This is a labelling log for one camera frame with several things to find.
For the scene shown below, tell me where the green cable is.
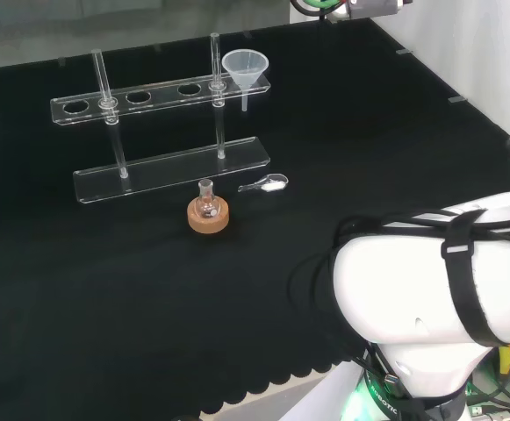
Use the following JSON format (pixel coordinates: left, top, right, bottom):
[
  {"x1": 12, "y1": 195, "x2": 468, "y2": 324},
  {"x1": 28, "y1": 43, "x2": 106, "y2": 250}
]
[{"x1": 300, "y1": 0, "x2": 341, "y2": 11}]

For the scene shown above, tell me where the translucent plastic funnel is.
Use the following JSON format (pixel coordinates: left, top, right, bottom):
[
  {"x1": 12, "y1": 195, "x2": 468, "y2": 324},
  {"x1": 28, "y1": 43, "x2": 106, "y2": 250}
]
[{"x1": 221, "y1": 49, "x2": 272, "y2": 113}]

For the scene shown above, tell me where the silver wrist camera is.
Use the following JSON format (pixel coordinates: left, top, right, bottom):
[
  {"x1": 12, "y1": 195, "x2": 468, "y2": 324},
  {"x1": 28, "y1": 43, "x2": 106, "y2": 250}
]
[{"x1": 347, "y1": 0, "x2": 413, "y2": 19}]

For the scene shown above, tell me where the clear weighing funnel with powder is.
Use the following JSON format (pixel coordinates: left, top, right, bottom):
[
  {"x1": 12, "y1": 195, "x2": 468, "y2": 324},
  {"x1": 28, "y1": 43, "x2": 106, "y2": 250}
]
[{"x1": 237, "y1": 173, "x2": 290, "y2": 194}]

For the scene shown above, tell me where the black bench cloth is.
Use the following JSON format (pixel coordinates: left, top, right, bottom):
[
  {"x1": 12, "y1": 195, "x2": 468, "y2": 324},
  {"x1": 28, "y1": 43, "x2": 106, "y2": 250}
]
[{"x1": 0, "y1": 17, "x2": 510, "y2": 417}]

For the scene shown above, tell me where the cork ring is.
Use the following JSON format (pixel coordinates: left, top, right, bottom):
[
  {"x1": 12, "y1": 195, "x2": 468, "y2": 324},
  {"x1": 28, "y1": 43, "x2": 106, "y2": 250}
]
[{"x1": 187, "y1": 196, "x2": 231, "y2": 236}]

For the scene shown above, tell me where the small glass round-bottom flask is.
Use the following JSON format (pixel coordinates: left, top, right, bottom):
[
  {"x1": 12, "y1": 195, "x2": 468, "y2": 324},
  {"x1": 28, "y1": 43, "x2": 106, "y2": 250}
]
[{"x1": 195, "y1": 178, "x2": 220, "y2": 220}]

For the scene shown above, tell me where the black cable bundle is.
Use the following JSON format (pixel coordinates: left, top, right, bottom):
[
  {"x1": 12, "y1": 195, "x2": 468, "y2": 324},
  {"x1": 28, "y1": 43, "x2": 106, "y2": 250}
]
[{"x1": 464, "y1": 346, "x2": 510, "y2": 421}]

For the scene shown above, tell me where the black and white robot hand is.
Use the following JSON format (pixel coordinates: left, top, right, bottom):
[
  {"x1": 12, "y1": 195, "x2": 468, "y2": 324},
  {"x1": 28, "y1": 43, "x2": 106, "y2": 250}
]
[{"x1": 324, "y1": 3, "x2": 354, "y2": 21}]

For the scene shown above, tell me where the clear acrylic funnel stand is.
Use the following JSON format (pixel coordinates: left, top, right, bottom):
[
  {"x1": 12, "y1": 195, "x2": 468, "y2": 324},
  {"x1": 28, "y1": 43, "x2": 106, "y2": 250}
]
[{"x1": 50, "y1": 32, "x2": 272, "y2": 206}]

